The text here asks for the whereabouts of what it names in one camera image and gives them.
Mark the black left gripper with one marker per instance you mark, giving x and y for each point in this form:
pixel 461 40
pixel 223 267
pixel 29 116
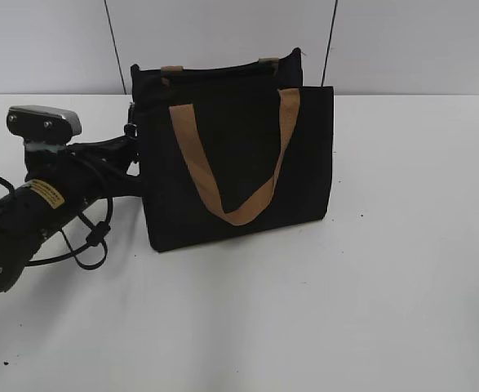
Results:
pixel 114 159

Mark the black tote bag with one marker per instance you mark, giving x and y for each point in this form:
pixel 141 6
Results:
pixel 237 120

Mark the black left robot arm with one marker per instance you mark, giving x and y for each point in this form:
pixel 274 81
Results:
pixel 64 181

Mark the tan front bag handle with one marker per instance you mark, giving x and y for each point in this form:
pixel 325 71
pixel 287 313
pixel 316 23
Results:
pixel 185 127

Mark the tan bag handle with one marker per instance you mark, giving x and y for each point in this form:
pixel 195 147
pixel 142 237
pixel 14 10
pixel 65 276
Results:
pixel 185 127
pixel 171 75

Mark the tan rear bag handle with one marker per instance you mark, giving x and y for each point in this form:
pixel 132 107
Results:
pixel 171 75

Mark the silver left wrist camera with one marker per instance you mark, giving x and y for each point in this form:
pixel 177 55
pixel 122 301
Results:
pixel 43 124

